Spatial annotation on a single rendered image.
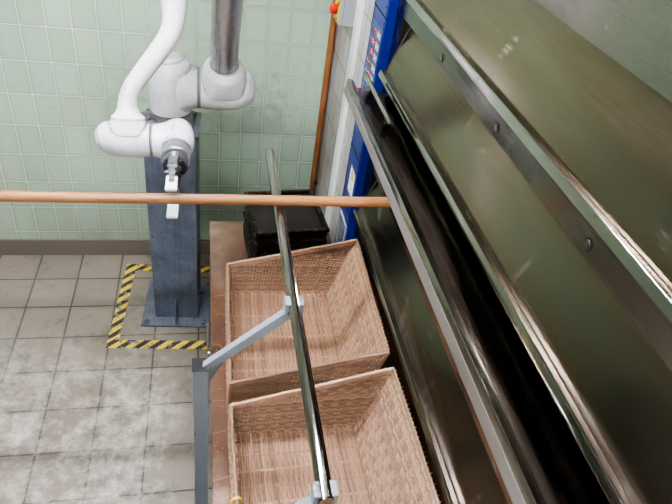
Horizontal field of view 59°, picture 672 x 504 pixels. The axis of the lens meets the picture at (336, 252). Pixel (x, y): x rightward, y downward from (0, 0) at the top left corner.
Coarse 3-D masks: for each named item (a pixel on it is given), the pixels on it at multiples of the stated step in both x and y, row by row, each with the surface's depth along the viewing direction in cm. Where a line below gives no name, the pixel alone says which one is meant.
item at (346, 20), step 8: (336, 0) 229; (344, 0) 222; (352, 0) 223; (344, 8) 224; (352, 8) 224; (336, 16) 229; (344, 16) 226; (352, 16) 226; (344, 24) 228; (352, 24) 228
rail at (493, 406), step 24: (360, 96) 174; (384, 168) 144; (408, 216) 128; (432, 264) 116; (456, 312) 106; (456, 336) 103; (480, 360) 98; (480, 384) 94; (504, 432) 87; (528, 480) 82
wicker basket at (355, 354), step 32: (320, 256) 219; (352, 256) 217; (256, 288) 225; (320, 288) 229; (352, 288) 211; (256, 320) 216; (288, 320) 217; (320, 320) 219; (352, 320) 205; (256, 352) 204; (288, 352) 206; (320, 352) 207; (352, 352) 199; (384, 352) 176; (256, 384) 176; (288, 384) 179
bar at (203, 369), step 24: (288, 240) 159; (288, 264) 151; (288, 288) 145; (288, 312) 141; (192, 360) 151; (216, 360) 149; (312, 384) 123; (312, 408) 118; (312, 432) 114; (312, 456) 111
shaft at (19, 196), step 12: (0, 192) 154; (12, 192) 155; (24, 192) 155; (36, 192) 156; (48, 192) 157; (60, 192) 157; (72, 192) 158; (84, 192) 159; (96, 192) 159; (108, 192) 160; (120, 192) 161; (192, 204) 165; (204, 204) 165; (216, 204) 166; (228, 204) 166; (240, 204) 167; (252, 204) 168; (264, 204) 168; (276, 204) 169; (288, 204) 169; (300, 204) 170; (312, 204) 171; (324, 204) 171; (336, 204) 172; (348, 204) 173; (360, 204) 173; (372, 204) 174; (384, 204) 175
